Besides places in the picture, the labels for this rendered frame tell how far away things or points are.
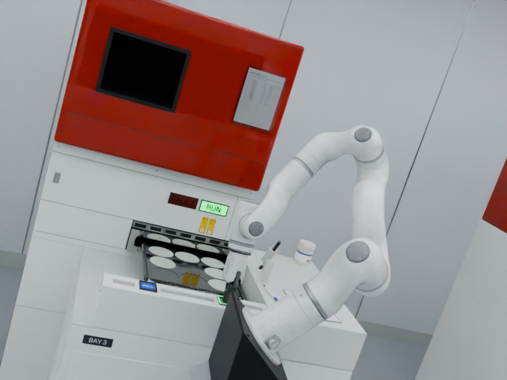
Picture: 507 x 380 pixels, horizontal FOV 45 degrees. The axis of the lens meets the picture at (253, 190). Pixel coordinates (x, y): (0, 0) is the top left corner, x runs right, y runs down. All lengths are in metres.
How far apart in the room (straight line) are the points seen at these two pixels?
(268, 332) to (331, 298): 0.20
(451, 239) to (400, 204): 0.53
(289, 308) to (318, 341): 0.40
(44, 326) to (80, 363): 0.69
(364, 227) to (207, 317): 0.57
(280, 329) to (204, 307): 0.32
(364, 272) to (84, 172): 1.22
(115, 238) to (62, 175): 0.33
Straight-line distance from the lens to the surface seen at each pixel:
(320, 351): 2.13
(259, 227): 1.86
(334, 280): 1.72
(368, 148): 1.87
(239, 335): 1.63
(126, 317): 1.95
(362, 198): 1.84
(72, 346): 2.00
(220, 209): 2.50
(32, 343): 2.73
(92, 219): 2.48
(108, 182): 2.44
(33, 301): 2.64
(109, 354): 2.01
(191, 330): 1.99
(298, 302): 1.74
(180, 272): 2.30
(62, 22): 3.85
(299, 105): 4.04
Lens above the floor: 1.75
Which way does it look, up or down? 12 degrees down
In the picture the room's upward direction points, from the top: 18 degrees clockwise
